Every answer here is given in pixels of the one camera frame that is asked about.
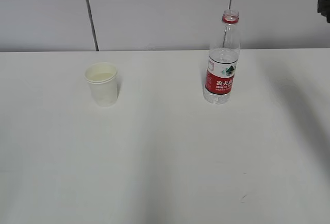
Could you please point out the white paper cup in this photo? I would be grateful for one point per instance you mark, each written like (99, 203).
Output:
(102, 81)

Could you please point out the Nongfu Spring water bottle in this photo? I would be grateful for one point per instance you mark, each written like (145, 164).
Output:
(223, 59)

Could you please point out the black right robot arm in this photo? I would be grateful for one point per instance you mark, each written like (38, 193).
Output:
(324, 9)

